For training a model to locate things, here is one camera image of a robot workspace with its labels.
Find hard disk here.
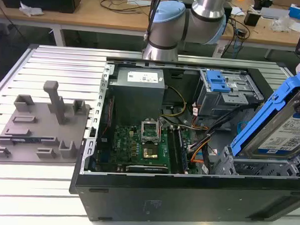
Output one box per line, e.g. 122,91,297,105
229,68,300,160

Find metal disk bay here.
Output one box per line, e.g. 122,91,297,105
209,144,300,179

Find clear plastic bag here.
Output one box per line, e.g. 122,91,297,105
270,15,298,34

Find blue cardboard box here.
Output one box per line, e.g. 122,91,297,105
288,3,300,21

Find flat grey box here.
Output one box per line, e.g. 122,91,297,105
259,7,290,21

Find small black box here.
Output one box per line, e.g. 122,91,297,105
243,9,260,26

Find white paper sheet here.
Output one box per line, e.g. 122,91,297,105
230,6,245,16

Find grey metal drive cage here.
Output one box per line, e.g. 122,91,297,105
192,68,266,120

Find metal socket cover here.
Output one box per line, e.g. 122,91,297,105
140,119,161,144

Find grey power supply unit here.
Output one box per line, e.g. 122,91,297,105
106,66,166,128

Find CPU socket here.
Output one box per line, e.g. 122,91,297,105
141,144,161,160

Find black open PC case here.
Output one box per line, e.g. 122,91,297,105
68,54,300,225

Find black graphics card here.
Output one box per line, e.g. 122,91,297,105
124,164,170,174

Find green motherboard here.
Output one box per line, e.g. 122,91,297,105
95,122,190,176

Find wooden desk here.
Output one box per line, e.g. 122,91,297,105
0,0,300,62

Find crumpled white paper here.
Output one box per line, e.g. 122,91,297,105
18,0,45,18

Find grey parts rack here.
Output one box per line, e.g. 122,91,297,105
0,78,94,168

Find RAM stick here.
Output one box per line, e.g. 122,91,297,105
11,135,54,145

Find blue drive carrier handle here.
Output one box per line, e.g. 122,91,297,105
204,69,232,94

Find blue disk wire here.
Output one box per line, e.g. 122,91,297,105
236,120,248,137

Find black wire bundle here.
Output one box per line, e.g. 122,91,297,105
188,100,262,158

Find yellow black power cable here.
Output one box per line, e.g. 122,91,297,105
161,85,188,118

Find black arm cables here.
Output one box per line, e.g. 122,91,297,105
144,0,163,41

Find orange wire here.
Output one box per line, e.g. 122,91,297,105
190,134,209,167

